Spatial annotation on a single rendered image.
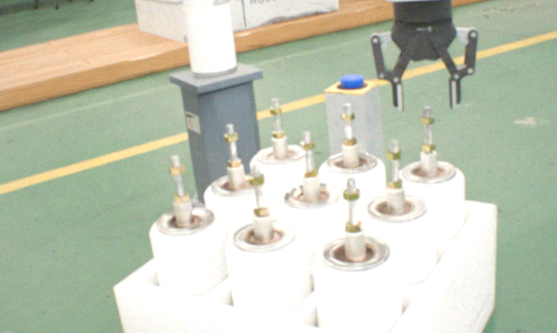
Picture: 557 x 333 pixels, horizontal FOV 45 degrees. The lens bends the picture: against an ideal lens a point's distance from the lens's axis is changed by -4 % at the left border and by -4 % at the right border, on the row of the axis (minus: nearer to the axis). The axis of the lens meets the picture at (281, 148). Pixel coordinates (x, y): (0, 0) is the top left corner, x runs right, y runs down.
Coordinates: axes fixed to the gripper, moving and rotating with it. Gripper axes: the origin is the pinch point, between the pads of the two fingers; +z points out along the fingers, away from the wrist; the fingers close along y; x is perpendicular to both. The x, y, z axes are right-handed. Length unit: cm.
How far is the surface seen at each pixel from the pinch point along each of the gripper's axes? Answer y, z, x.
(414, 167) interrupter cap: 1.9, 10.3, -1.5
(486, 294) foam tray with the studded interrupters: -8.1, 30.2, 0.4
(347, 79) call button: 11.5, 2.7, -21.9
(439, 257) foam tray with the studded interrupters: -0.7, 19.3, 7.7
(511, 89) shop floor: -34, 36, -123
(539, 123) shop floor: -35, 36, -89
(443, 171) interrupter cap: -1.9, 10.4, -0.1
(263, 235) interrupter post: 20.1, 9.7, 18.1
